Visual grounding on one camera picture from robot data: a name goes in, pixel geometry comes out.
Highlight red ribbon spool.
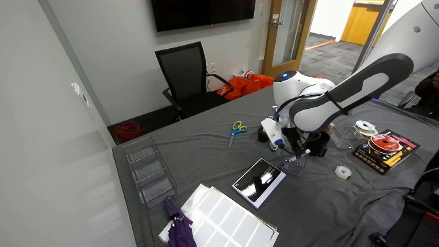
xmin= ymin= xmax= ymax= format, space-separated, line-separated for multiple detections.
xmin=367 ymin=134 xmax=401 ymax=154

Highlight white ribbon spool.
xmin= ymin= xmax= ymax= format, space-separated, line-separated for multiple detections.
xmin=353 ymin=121 xmax=377 ymax=137

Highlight black office chair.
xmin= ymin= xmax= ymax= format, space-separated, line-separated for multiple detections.
xmin=155 ymin=41 xmax=233 ymax=119

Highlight clear plastic tray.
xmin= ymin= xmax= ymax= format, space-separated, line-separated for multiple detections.
xmin=123 ymin=139 xmax=174 ymax=209

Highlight clear small box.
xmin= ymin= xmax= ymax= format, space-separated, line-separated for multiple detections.
xmin=330 ymin=128 xmax=352 ymax=149

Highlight red cable coil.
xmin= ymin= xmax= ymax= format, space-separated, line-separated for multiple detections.
xmin=113 ymin=121 xmax=146 ymax=143

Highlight clear tape roll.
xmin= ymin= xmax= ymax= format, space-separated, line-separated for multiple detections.
xmin=334 ymin=166 xmax=351 ymax=180

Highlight clear acrylic holder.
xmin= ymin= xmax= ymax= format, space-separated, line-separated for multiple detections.
xmin=279 ymin=156 xmax=307 ymax=176

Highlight green handled scissors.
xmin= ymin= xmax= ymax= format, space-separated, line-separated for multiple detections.
xmin=229 ymin=121 xmax=248 ymax=144

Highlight white marker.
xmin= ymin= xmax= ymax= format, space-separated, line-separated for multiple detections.
xmin=292 ymin=149 xmax=311 ymax=160

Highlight wooden door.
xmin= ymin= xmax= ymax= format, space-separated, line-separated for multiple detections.
xmin=262 ymin=0 xmax=316 ymax=75

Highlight purple cloth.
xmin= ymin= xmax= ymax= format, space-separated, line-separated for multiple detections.
xmin=164 ymin=198 xmax=196 ymax=247

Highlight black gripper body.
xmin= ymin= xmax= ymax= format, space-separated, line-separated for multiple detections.
xmin=282 ymin=128 xmax=301 ymax=148

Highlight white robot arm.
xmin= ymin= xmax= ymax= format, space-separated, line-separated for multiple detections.
xmin=260 ymin=0 xmax=439 ymax=147

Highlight black cup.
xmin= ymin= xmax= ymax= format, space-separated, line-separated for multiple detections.
xmin=305 ymin=132 xmax=329 ymax=156

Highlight black yellow product box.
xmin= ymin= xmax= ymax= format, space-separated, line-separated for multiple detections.
xmin=352 ymin=130 xmax=418 ymax=174

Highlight wall television screen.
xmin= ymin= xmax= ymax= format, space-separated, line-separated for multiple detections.
xmin=150 ymin=0 xmax=256 ymax=31

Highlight orange plastic bag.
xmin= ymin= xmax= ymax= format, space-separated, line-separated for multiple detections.
xmin=215 ymin=74 xmax=274 ymax=100

